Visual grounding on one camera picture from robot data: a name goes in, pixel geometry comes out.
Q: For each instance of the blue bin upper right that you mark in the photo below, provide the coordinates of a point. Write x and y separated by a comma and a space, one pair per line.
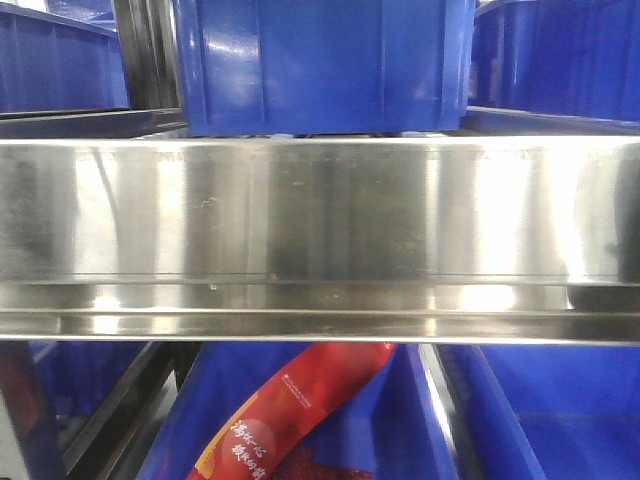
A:
574, 58

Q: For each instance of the red snack package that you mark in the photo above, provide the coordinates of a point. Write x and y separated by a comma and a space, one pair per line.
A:
287, 407

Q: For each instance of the blue bin lower right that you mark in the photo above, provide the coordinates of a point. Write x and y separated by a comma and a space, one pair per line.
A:
549, 412

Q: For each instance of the steel conveyor frame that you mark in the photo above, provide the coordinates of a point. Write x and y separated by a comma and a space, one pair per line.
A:
517, 228

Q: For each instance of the blue bin upper left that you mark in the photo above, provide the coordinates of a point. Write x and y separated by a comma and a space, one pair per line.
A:
51, 63

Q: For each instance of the dark blue plastic bin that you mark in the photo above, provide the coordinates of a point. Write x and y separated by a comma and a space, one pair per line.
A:
323, 67

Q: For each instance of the blue bin lower shelf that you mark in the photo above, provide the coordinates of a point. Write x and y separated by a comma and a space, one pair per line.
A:
389, 430

